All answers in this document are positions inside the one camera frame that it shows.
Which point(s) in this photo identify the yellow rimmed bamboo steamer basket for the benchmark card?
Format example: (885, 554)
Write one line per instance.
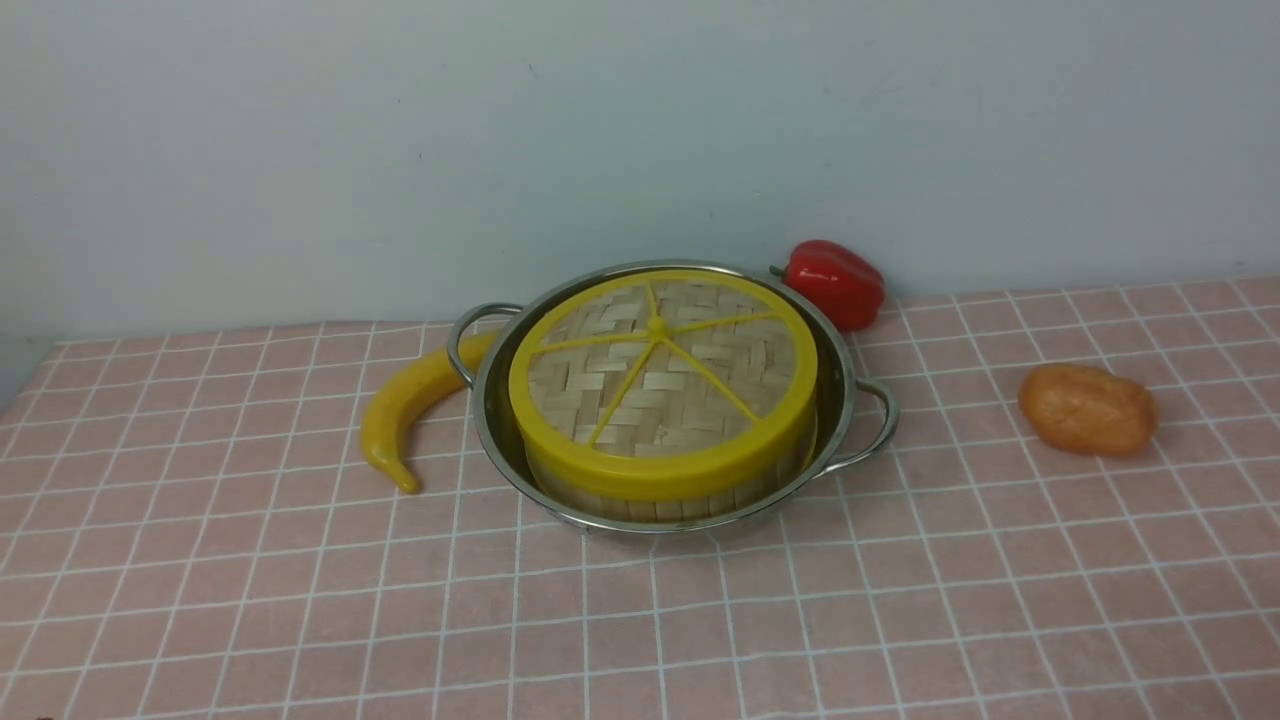
(672, 498)

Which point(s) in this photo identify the yellow toy banana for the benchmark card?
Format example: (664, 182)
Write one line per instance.
(394, 410)

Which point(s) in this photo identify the orange toy potato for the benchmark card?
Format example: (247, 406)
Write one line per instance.
(1086, 410)

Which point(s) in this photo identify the stainless steel pot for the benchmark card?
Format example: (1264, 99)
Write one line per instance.
(856, 417)

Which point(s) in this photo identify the yellow bamboo steamer lid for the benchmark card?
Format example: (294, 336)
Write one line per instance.
(680, 372)

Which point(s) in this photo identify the pink checked tablecloth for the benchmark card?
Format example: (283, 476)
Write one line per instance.
(188, 532)

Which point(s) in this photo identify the red toy bell pepper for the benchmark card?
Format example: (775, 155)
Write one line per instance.
(849, 290)

